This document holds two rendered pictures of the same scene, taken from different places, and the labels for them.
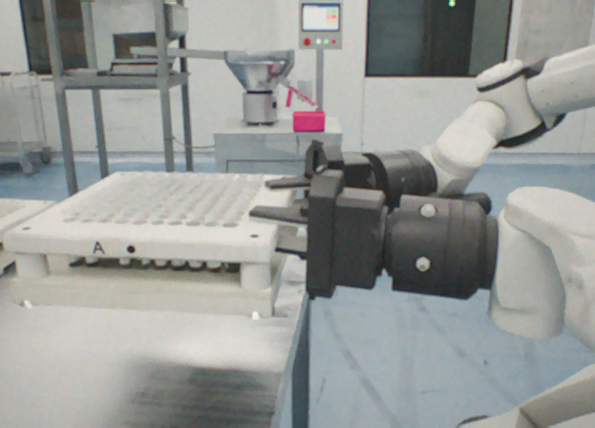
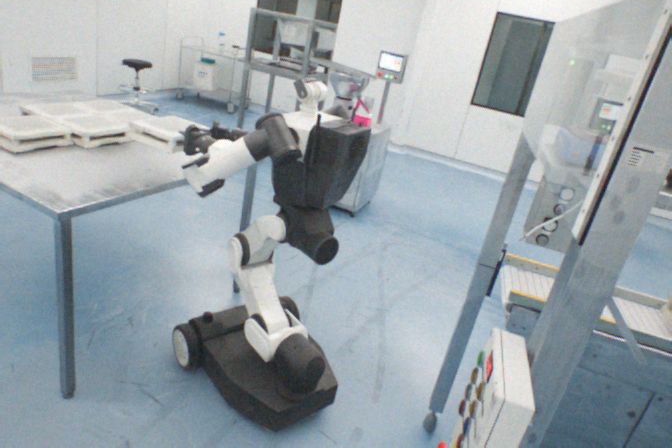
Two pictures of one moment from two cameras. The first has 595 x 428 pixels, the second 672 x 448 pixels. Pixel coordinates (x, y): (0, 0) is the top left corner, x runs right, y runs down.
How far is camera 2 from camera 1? 1.56 m
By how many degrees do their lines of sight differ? 16
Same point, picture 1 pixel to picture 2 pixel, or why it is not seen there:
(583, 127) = not seen: hidden behind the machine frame
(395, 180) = (232, 136)
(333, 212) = (188, 134)
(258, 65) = (341, 82)
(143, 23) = (301, 40)
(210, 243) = (163, 133)
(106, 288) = (144, 138)
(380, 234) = (195, 141)
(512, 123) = not seen: hidden behind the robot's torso
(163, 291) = (154, 142)
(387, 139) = (475, 154)
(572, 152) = not seen: hidden behind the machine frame
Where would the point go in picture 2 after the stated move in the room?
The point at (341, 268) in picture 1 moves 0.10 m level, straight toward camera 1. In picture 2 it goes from (189, 148) to (170, 152)
